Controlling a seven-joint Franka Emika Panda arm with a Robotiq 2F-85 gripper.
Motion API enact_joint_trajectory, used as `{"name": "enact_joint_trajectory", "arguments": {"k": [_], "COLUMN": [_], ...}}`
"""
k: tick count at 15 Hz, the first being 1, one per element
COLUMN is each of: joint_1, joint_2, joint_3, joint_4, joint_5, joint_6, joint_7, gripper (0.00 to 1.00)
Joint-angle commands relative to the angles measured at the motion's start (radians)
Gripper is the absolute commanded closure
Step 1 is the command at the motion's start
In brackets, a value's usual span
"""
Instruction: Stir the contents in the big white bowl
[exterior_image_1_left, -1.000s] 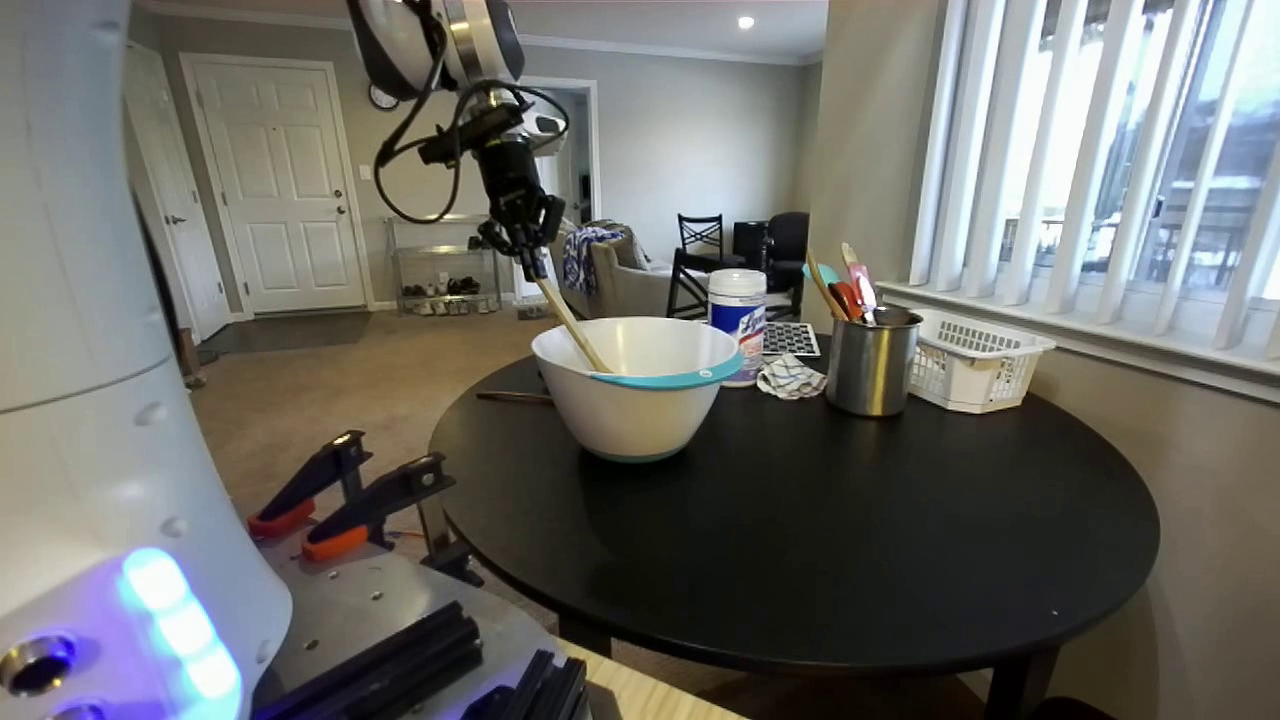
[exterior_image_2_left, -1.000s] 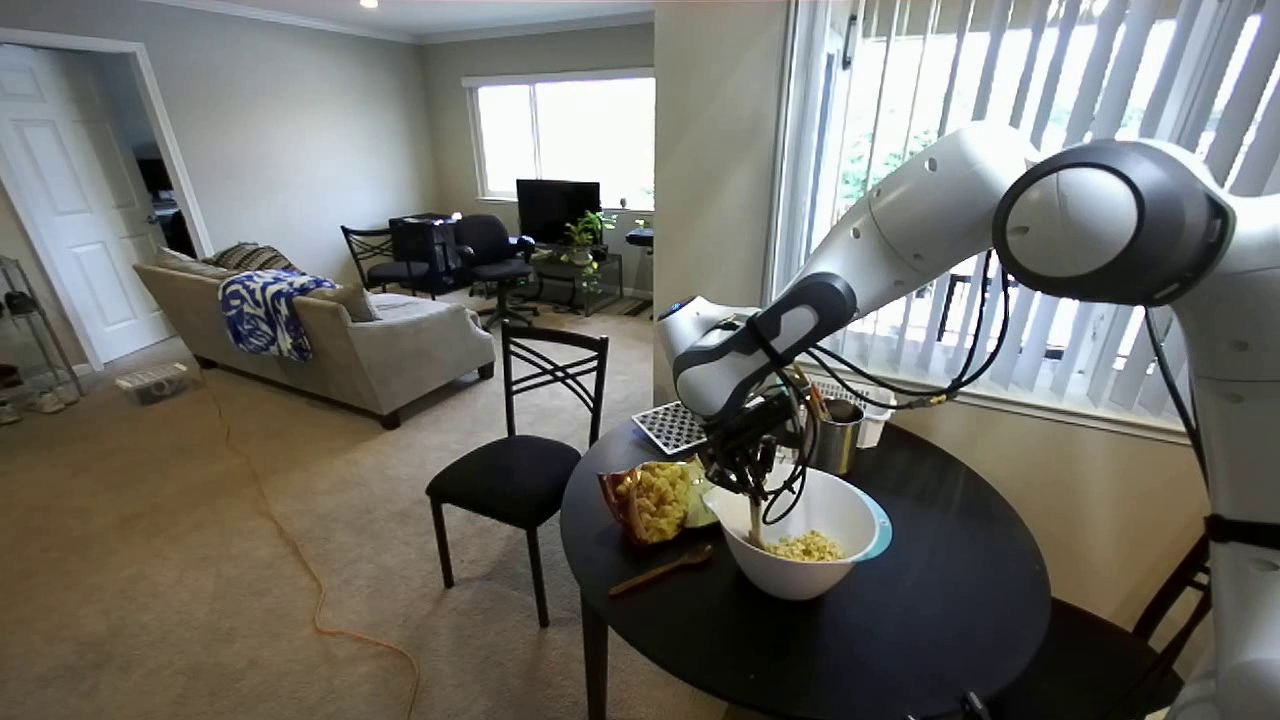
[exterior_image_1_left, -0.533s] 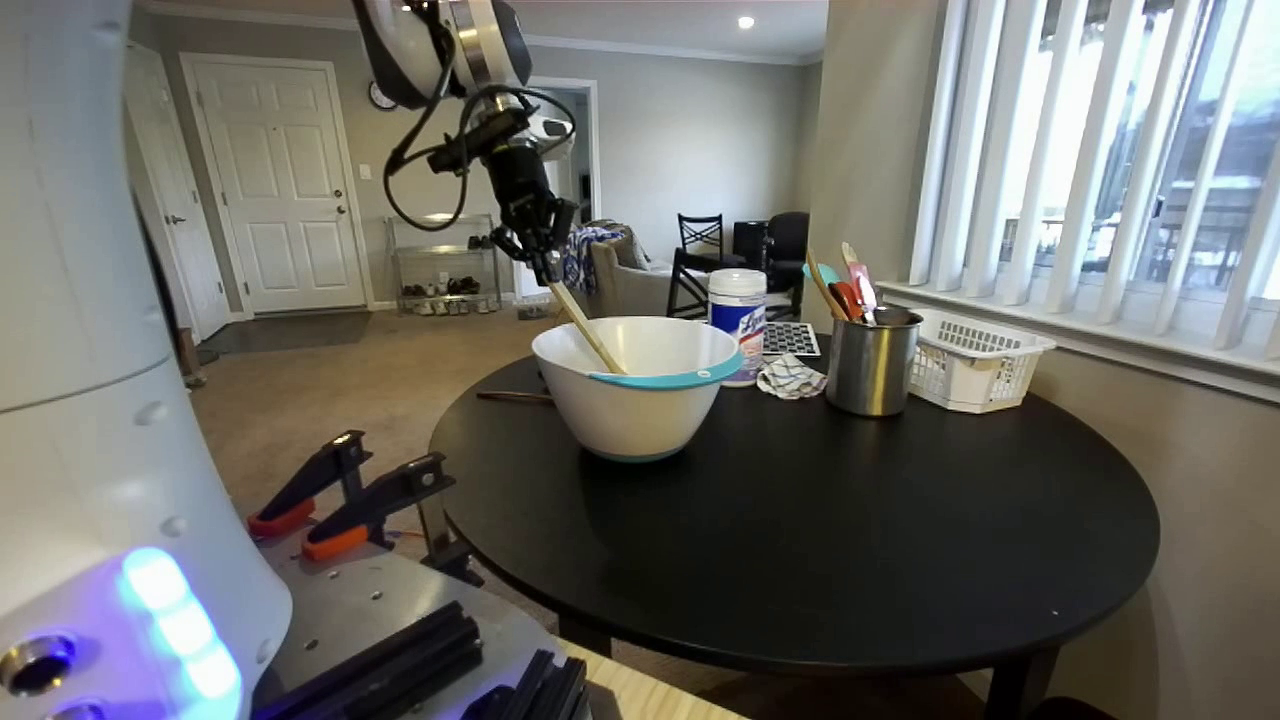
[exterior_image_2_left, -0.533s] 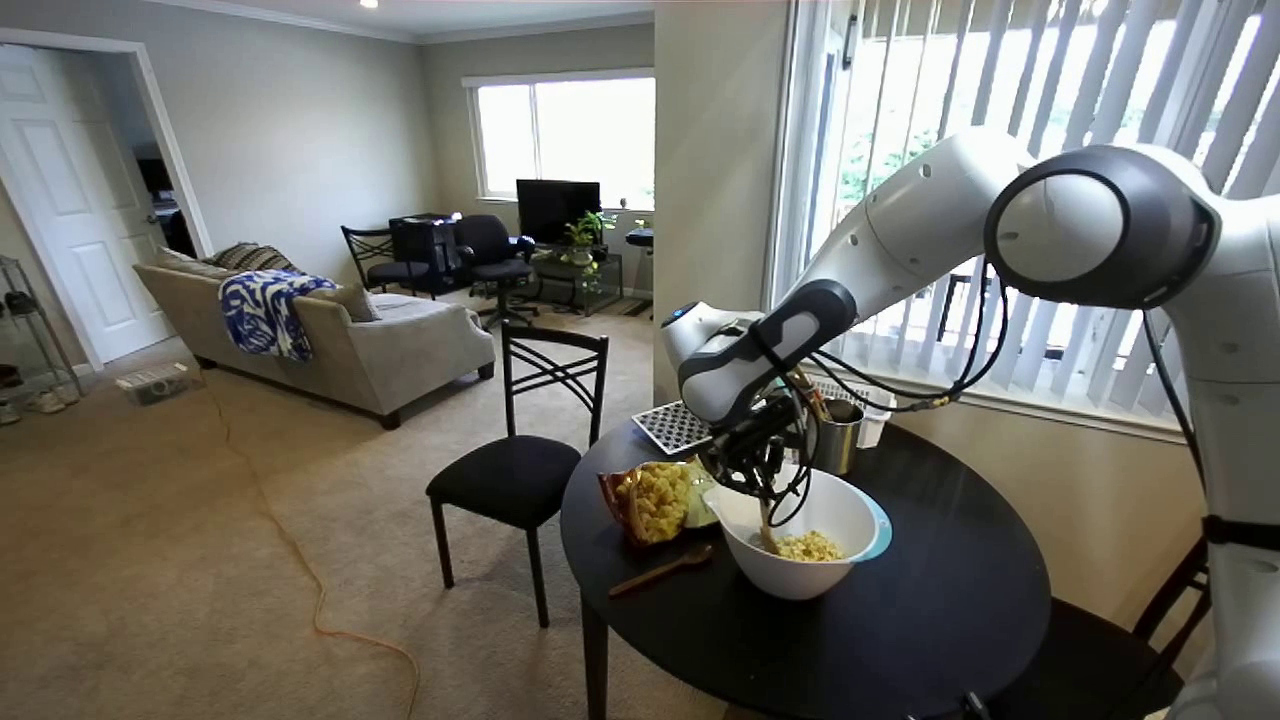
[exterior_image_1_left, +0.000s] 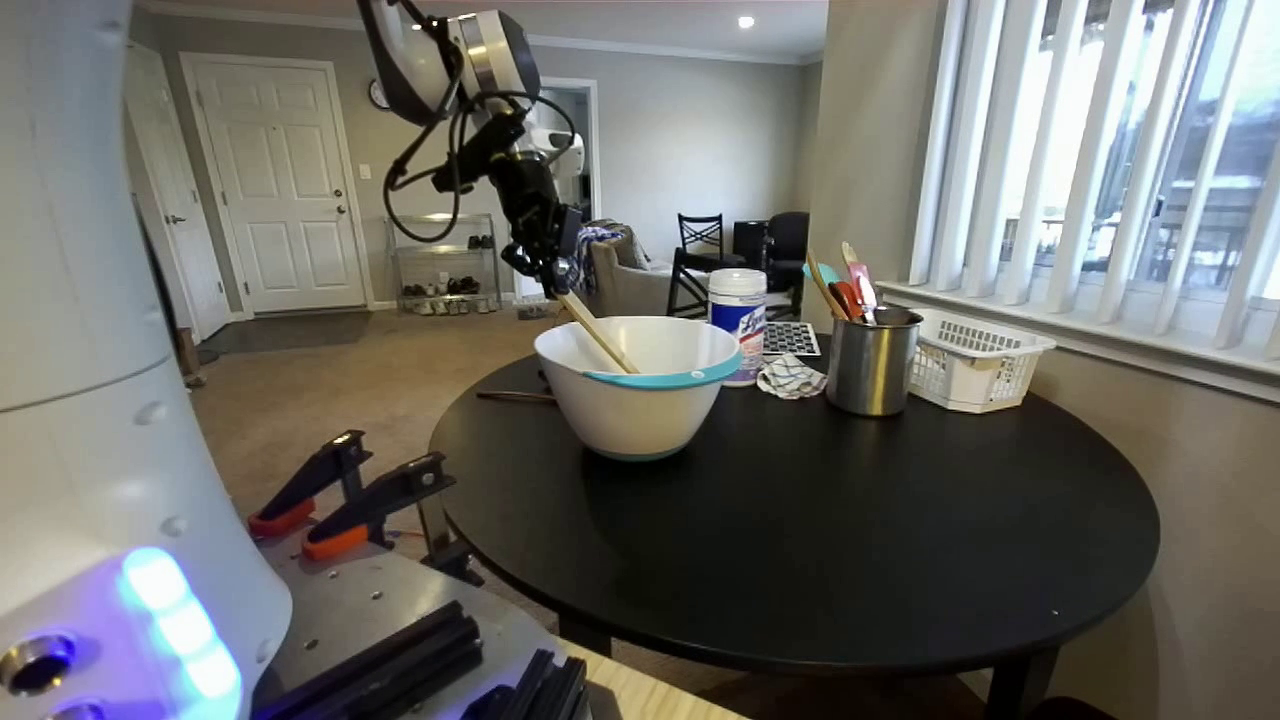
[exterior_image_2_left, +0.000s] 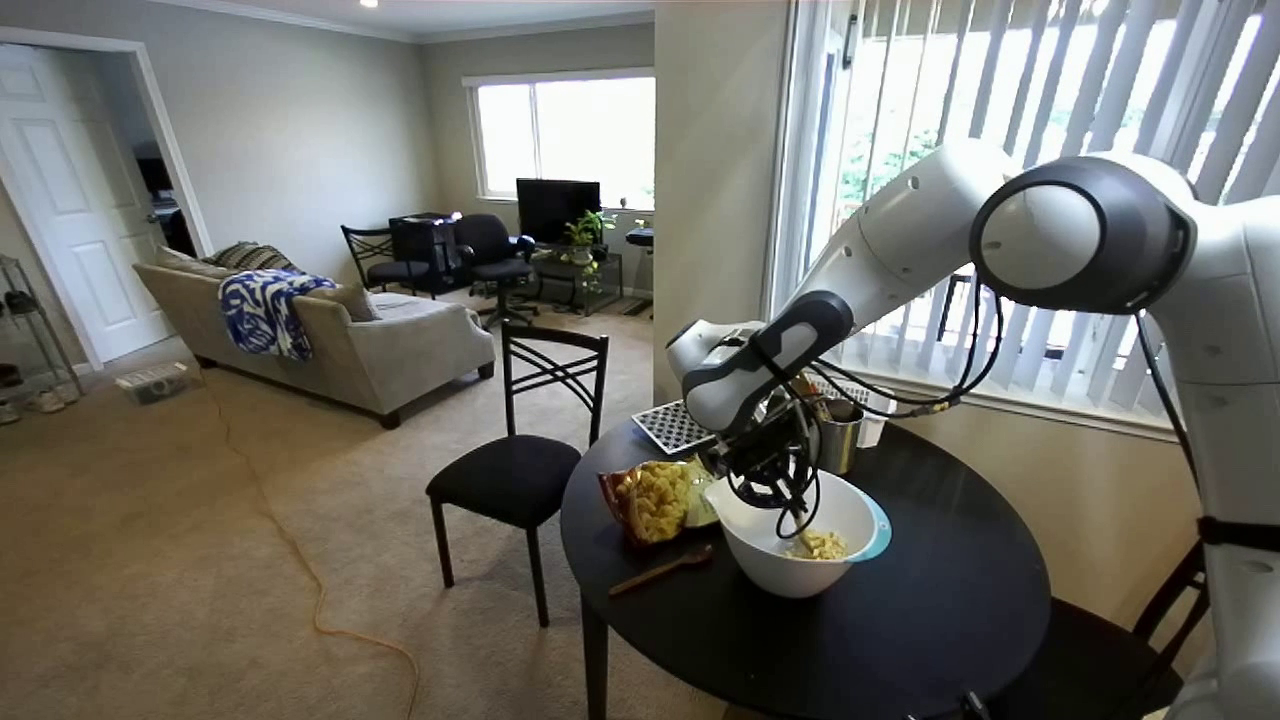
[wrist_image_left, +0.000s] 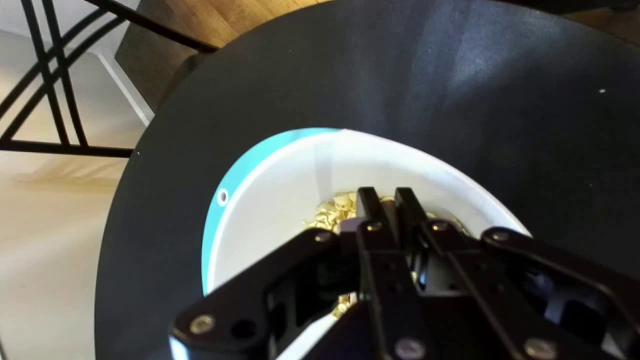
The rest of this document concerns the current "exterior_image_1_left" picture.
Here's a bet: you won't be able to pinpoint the pink spatula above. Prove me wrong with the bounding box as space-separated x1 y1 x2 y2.
838 239 886 329

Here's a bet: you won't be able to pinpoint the crumpled pasta bag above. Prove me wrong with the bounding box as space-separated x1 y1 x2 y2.
754 348 833 403

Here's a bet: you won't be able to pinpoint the black white patterned trivet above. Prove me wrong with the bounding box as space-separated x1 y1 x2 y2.
765 316 823 363

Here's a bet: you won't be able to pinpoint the big white bowl teal rim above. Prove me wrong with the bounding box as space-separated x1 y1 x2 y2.
532 310 754 462

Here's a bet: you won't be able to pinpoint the closed white panel door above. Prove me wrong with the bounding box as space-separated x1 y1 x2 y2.
175 52 375 318

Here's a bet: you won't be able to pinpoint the white closet door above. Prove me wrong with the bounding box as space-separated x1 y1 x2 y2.
119 36 237 348

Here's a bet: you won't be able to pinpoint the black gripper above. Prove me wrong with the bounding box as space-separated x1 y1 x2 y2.
486 143 592 299

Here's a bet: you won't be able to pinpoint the light wooden stirring spoon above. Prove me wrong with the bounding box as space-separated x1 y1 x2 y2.
557 290 641 376

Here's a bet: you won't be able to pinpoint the white vertical blinds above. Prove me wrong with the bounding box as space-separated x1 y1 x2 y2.
909 0 1280 361

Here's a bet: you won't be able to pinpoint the beige sofa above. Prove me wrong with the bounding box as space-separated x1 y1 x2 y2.
572 216 672 318

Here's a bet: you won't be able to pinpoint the wooden utensil in holder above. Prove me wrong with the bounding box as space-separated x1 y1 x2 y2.
799 255 852 329

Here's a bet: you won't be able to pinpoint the black clamp orange handle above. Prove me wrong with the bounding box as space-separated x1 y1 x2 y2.
302 450 458 564

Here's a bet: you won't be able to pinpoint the black office chair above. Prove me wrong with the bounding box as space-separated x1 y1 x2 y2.
759 208 811 318

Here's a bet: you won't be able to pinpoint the round black table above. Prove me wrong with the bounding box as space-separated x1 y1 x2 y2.
425 334 1166 720

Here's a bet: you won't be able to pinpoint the metal shelf rack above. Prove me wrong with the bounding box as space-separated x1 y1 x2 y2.
389 213 503 318

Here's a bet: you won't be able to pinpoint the teal spatula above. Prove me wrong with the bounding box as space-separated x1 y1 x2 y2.
811 259 855 323

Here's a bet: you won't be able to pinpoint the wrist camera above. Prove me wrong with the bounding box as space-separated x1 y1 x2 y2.
523 117 586 170

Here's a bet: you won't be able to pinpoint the black clamp red handle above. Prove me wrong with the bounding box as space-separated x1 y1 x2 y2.
243 422 375 542

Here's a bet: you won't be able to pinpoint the metal robot mounting plate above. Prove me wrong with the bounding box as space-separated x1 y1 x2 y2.
252 534 633 720

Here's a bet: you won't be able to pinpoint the black dining chair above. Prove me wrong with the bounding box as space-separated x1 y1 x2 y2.
663 208 735 318

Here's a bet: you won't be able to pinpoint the dark brown wooden spoon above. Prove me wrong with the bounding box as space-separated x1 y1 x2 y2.
472 384 554 407

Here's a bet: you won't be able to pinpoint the black aluminium rail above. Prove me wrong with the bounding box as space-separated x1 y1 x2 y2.
252 595 488 720
458 647 595 720

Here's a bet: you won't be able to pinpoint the blue white blanket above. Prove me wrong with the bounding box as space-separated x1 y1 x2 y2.
578 218 633 295

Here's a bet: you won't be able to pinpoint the steel utensil holder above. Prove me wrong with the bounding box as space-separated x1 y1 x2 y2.
823 303 923 422

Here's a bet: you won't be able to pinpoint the white disinfectant wipes canister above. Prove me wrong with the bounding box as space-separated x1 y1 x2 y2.
705 265 774 392

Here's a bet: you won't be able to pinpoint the open white room door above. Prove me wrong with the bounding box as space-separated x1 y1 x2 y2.
497 76 595 310

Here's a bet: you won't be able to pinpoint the white plastic basket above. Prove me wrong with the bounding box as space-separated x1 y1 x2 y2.
909 310 1059 414

